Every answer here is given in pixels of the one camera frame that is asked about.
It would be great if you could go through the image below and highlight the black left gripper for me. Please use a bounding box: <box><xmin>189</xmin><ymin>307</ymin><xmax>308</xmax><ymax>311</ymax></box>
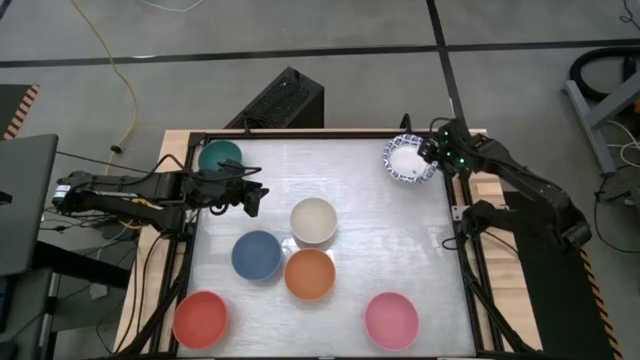
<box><xmin>192</xmin><ymin>169</ymin><xmax>271</xmax><ymax>218</ymax></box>

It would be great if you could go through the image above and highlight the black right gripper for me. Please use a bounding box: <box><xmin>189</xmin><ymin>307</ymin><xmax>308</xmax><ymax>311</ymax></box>
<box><xmin>417</xmin><ymin>137</ymin><xmax>444</xmax><ymax>164</ymax></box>

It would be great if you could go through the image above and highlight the blue bowl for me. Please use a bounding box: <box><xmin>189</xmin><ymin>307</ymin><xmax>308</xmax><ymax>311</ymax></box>
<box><xmin>231</xmin><ymin>230</ymin><xmax>284</xmax><ymax>282</ymax></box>

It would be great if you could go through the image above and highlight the cream bowl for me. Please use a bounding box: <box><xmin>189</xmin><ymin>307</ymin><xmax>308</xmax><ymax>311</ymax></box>
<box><xmin>289</xmin><ymin>197</ymin><xmax>339</xmax><ymax>245</ymax></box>

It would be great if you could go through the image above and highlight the teal bowl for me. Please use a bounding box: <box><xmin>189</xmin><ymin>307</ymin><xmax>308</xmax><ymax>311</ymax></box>
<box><xmin>197</xmin><ymin>139</ymin><xmax>244</xmax><ymax>174</ymax></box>

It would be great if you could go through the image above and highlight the orange bowl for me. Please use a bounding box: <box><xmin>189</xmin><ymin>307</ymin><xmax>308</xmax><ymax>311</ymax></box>
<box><xmin>283</xmin><ymin>248</ymin><xmax>337</xmax><ymax>302</ymax></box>

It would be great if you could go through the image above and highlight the red bowl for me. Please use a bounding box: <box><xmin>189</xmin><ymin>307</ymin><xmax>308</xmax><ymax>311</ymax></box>
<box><xmin>172</xmin><ymin>290</ymin><xmax>230</xmax><ymax>351</ymax></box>

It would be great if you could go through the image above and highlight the pink bowl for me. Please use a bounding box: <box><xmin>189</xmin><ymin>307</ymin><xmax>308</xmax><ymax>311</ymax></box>
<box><xmin>364</xmin><ymin>291</ymin><xmax>420</xmax><ymax>351</ymax></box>

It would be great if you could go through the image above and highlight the black computer tower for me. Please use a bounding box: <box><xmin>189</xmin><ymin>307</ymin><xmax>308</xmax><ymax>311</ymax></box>
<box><xmin>224</xmin><ymin>66</ymin><xmax>325</xmax><ymax>130</ymax></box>

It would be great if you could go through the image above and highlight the grey metal stand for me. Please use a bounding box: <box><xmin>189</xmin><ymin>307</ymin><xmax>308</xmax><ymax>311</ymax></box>
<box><xmin>562</xmin><ymin>69</ymin><xmax>640</xmax><ymax>176</ymax></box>

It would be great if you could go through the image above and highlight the black mat with orange stripes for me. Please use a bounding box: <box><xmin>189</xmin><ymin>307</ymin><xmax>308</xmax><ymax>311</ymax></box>
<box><xmin>503</xmin><ymin>191</ymin><xmax>624</xmax><ymax>360</ymax></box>
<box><xmin>0</xmin><ymin>83</ymin><xmax>40</xmax><ymax>141</ymax></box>

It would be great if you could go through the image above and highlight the grey flat panel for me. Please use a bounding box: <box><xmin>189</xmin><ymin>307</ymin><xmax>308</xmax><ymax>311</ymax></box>
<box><xmin>0</xmin><ymin>133</ymin><xmax>60</xmax><ymax>277</ymax></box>

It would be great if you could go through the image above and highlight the black aluminium table frame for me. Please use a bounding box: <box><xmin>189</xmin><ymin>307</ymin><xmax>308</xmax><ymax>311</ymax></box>
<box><xmin>132</xmin><ymin>128</ymin><xmax>539</xmax><ymax>360</ymax></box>

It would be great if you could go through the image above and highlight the black cable with plug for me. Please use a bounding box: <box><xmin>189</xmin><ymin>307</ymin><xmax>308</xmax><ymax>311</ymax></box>
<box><xmin>54</xmin><ymin>144</ymin><xmax>166</xmax><ymax>175</ymax></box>

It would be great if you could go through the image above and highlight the yellow cable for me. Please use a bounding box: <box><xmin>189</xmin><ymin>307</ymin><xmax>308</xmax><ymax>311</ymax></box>
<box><xmin>69</xmin><ymin>0</ymin><xmax>139</xmax><ymax>206</ymax></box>

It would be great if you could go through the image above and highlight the black hose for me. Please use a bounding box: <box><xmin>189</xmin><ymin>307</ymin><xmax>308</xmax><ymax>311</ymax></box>
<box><xmin>568</xmin><ymin>46</ymin><xmax>640</xmax><ymax>104</ymax></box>

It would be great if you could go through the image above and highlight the white cable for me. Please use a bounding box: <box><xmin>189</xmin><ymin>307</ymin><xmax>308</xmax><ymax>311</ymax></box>
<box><xmin>139</xmin><ymin>0</ymin><xmax>206</xmax><ymax>14</ymax></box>
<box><xmin>607</xmin><ymin>119</ymin><xmax>640</xmax><ymax>169</ymax></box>

